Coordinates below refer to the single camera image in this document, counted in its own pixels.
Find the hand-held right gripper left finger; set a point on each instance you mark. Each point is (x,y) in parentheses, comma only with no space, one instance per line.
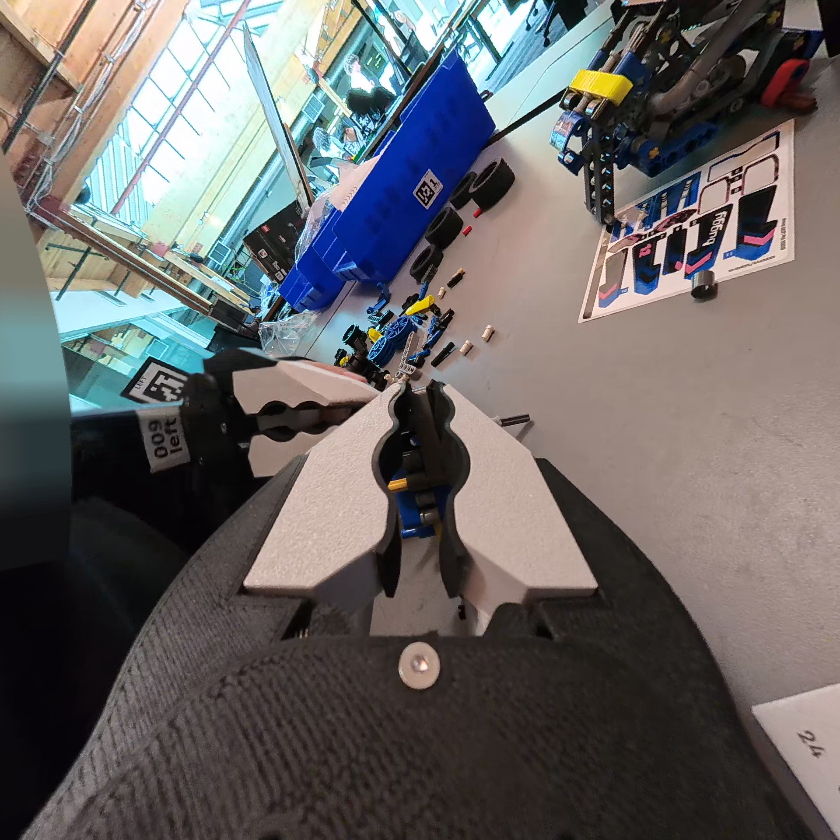
(321,512)

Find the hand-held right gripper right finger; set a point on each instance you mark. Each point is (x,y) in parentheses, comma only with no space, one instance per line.
(525,518)

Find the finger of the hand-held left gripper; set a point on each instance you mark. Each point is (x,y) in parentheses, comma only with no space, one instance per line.
(302,384)
(282,449)

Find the blue grey lego sub-assembly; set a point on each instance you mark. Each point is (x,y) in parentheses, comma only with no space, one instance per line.
(420,512)

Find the pile of loose lego pieces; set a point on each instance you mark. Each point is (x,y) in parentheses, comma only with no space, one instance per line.
(394,334)

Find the black rubber lego tyre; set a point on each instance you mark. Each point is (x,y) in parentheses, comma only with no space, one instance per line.
(445,228)
(463,190)
(426,262)
(492,184)

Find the small dark grey lego cylinder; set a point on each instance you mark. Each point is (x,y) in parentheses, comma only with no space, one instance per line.
(704,285)

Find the lego sticker sheet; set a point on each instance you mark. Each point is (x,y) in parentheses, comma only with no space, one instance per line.
(689,243)

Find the lego instruction booklet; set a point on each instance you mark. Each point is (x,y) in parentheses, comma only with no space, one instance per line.
(807,741)

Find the partly built lego buggy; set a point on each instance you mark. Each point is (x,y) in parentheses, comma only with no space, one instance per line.
(669,85)

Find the person's left hand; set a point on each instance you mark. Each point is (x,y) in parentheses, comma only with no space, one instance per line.
(341,369)

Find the clear plastic bag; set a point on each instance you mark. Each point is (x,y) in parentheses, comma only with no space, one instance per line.
(315,229)
(289,331)

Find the black white marker sign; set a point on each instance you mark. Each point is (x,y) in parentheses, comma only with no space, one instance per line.
(161,384)

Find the blue storage bin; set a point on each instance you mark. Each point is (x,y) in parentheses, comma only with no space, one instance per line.
(407,164)
(312,282)

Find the black cardboard box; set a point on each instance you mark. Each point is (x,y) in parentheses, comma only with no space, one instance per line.
(275,239)

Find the white paper packet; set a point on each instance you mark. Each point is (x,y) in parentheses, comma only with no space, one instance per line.
(358,190)

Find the person's dark clothed torso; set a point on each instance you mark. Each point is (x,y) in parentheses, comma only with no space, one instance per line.
(98,623)

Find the white standing panel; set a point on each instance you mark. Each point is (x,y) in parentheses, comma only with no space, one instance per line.
(283,128)

